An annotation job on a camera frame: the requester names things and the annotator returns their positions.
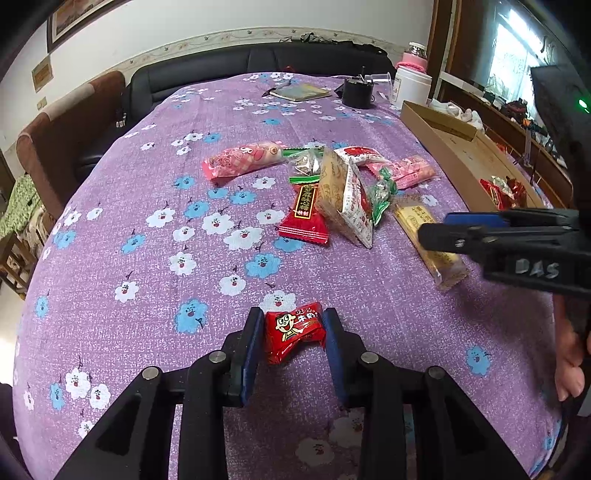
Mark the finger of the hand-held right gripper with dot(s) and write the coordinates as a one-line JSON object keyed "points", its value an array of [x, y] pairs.
{"points": [[448, 242], [475, 218]]}

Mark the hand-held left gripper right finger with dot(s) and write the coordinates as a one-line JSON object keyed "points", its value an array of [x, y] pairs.
{"points": [[337, 360]]}

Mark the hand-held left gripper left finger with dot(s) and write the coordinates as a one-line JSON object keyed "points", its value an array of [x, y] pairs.
{"points": [[247, 360]]}

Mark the gold snack packet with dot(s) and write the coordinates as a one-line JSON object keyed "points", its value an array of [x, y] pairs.
{"points": [[411, 219]]}

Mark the red cartoon candy packet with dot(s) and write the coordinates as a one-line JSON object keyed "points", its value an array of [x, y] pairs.
{"points": [[295, 330]]}

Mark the cardboard box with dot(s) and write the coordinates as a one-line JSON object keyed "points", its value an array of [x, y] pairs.
{"points": [[452, 152]]}

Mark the green edged clear snack packet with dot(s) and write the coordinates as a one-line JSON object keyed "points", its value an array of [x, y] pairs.
{"points": [[304, 164], [383, 198]]}

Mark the white red-print snack packet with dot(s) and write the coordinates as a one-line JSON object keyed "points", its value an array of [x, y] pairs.
{"points": [[358, 207]]}

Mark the beige snack packet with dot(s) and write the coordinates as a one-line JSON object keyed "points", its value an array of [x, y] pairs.
{"points": [[332, 184]]}

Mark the person's right hand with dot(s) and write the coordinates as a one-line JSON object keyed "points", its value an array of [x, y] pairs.
{"points": [[570, 369]]}

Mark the dark red snack packet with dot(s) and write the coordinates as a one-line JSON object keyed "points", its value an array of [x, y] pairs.
{"points": [[494, 196], [516, 194]]}

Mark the plain pink snack packet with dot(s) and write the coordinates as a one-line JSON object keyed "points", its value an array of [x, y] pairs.
{"points": [[411, 170]]}

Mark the white sock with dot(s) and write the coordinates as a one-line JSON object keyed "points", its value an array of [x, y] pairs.
{"points": [[471, 119], [445, 108]]}

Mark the red and white snack packet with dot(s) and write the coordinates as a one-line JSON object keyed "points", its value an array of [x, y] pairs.
{"points": [[360, 153]]}

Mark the red packet with black label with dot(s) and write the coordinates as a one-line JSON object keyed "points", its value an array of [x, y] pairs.
{"points": [[302, 221]]}

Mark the white plastic jar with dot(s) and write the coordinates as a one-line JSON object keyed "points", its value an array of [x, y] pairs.
{"points": [[411, 90]]}

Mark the clear plastic cup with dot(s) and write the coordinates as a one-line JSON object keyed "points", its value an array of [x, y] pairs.
{"points": [[385, 82]]}

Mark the window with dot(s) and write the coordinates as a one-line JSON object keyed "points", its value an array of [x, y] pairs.
{"points": [[512, 55]]}

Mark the black cup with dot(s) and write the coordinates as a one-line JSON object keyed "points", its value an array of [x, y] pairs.
{"points": [[358, 94]]}

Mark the pink printed snack packet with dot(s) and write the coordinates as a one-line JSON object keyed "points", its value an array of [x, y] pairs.
{"points": [[240, 159]]}

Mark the yellow green notebook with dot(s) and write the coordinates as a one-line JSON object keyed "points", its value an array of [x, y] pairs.
{"points": [[304, 92]]}

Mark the black pen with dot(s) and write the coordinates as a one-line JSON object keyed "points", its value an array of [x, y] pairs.
{"points": [[274, 90]]}

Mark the wooden stool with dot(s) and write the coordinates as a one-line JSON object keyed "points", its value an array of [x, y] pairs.
{"points": [[18, 263]]}

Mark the green patterned cloth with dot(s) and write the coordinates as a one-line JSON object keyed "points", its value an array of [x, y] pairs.
{"points": [[16, 203]]}

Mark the brown armchair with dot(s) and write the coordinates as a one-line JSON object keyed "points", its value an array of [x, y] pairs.
{"points": [[60, 138]]}

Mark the black leather sofa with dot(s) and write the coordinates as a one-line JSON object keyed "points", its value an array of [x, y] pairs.
{"points": [[207, 64]]}

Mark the wooden door frame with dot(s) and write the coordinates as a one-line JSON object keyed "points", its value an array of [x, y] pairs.
{"points": [[443, 41]]}

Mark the small wall plaque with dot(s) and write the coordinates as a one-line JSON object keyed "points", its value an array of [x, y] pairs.
{"points": [[41, 72]]}

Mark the framed wall painting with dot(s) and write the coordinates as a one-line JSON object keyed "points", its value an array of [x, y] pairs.
{"points": [[78, 16]]}

